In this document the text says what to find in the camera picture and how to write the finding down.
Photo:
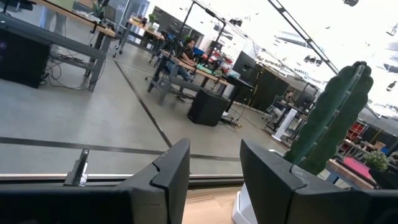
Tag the wooden workbench grey legs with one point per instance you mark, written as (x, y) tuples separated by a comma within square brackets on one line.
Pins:
[(186, 76)]

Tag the green cactus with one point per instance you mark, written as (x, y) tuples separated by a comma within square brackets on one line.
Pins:
[(332, 118)]

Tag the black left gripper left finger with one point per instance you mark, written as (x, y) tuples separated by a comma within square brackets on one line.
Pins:
[(168, 189)]

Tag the pink mat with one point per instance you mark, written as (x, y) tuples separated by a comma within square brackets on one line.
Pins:
[(359, 166)]

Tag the black floor box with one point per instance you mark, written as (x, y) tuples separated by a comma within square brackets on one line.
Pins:
[(207, 107)]

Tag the person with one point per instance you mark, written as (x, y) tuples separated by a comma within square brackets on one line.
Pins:
[(284, 99), (185, 57), (53, 20)]

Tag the black monitor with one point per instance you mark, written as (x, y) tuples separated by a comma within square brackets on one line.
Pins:
[(244, 65)]

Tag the small potted green plant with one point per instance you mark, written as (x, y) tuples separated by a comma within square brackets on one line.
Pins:
[(377, 160)]

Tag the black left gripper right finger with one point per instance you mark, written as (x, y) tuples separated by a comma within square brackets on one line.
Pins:
[(270, 189)]

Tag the grey frame wooden desk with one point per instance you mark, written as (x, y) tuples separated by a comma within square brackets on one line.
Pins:
[(74, 46)]

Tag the black aluminium table frame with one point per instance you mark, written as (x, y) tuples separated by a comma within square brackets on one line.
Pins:
[(46, 181)]

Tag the white upright panel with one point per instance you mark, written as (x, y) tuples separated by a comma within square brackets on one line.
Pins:
[(284, 124)]

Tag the black triangular frame bracket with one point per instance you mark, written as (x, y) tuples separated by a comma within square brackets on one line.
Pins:
[(79, 169)]

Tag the low wooden side table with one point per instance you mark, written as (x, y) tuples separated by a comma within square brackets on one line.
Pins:
[(348, 177)]

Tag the white hexagonal plant pot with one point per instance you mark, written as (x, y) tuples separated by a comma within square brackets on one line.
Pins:
[(244, 208)]

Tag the black computer tower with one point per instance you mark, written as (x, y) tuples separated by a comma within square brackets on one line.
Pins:
[(21, 59)]

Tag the wheeled wooden desk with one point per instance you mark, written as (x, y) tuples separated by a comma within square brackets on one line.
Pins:
[(143, 31)]

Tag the black overhead pole frame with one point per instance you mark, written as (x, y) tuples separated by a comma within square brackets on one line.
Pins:
[(217, 34)]

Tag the tall black cabinet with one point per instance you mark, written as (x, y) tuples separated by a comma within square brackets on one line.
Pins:
[(269, 88)]

